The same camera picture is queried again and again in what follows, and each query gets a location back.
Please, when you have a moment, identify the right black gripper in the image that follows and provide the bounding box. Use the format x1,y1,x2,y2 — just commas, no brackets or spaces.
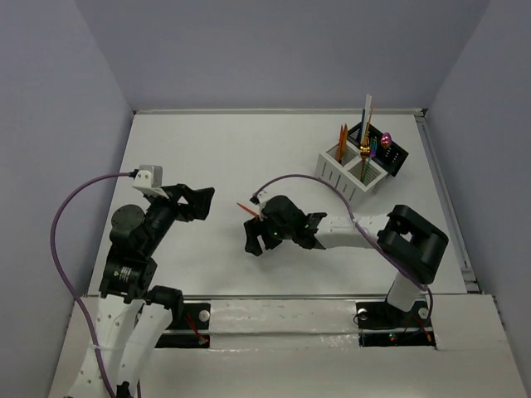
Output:
245,211,295,254

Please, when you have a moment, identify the orange plastic spoon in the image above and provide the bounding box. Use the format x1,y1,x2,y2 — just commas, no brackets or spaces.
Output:
236,202,259,217

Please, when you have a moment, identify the gold metal knife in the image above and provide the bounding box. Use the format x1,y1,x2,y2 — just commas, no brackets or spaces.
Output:
341,124,348,163

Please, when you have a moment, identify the gold metal fork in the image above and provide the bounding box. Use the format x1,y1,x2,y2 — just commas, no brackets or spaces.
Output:
359,129,371,182

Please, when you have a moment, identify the gold metal spoon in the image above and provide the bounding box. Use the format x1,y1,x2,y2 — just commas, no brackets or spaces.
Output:
380,133,392,149

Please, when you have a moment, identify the gold chopstick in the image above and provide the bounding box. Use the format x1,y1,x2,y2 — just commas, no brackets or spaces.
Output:
362,108,373,147

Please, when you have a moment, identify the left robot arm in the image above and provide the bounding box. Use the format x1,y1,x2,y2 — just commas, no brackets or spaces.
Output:
67,184,215,397

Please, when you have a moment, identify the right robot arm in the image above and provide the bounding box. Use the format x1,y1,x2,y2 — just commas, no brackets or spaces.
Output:
244,195,449,325

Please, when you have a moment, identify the white utensil container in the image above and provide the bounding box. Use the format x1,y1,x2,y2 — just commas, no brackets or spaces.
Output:
314,143,388,208

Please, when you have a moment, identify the black utensil container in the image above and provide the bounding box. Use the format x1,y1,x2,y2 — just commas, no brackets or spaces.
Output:
348,122,409,177

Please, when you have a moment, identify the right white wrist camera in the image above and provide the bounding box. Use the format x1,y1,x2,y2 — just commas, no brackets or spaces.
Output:
249,190,271,207

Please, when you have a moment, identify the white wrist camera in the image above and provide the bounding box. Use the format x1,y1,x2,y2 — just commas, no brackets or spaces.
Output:
133,165,163,194
249,190,271,207

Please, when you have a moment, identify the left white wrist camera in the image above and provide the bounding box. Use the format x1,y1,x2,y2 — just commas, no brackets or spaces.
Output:
133,165,163,194

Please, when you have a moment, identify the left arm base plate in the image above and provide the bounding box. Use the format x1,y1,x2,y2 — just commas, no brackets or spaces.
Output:
155,301,211,349

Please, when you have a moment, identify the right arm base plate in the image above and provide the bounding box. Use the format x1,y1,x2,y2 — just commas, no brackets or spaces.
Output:
353,300,436,347

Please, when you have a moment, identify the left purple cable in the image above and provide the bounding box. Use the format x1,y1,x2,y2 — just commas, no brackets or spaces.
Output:
50,170,140,398

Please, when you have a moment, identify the purple cable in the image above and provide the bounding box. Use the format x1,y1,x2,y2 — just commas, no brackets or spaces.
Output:
253,173,435,345
50,170,140,398

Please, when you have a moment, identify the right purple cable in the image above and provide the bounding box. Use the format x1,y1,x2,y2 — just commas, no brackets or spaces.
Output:
253,173,435,345

